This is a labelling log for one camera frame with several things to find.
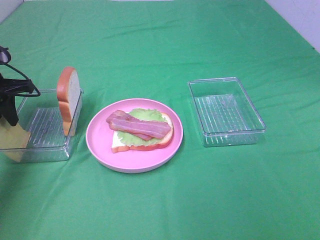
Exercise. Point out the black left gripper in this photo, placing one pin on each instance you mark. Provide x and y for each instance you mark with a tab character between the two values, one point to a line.
10	87

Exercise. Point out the yellow cheese slice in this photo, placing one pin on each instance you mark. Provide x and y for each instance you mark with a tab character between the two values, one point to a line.
13	137

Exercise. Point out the white bread slice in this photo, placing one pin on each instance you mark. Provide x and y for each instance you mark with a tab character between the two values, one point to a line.
118	146
68	92

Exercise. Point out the dark red bacon strip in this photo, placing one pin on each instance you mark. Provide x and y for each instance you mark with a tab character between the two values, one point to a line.
145	136

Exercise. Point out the green lettuce leaf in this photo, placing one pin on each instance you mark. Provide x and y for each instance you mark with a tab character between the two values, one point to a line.
141	114

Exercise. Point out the pink bacon strip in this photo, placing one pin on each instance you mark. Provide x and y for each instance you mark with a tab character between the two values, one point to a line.
154	129

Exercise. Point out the clear left plastic container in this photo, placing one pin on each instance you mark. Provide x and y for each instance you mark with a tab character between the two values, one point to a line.
41	117

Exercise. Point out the clear plastic container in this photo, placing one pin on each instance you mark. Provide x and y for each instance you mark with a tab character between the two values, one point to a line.
225	114
41	117

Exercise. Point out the pink round plate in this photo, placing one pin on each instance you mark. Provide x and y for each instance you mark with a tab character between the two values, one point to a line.
99	139

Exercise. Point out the clear right plastic container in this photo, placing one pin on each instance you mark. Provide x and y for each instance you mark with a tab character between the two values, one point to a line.
225	114

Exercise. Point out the green tablecloth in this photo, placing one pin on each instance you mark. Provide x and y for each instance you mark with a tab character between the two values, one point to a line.
265	191

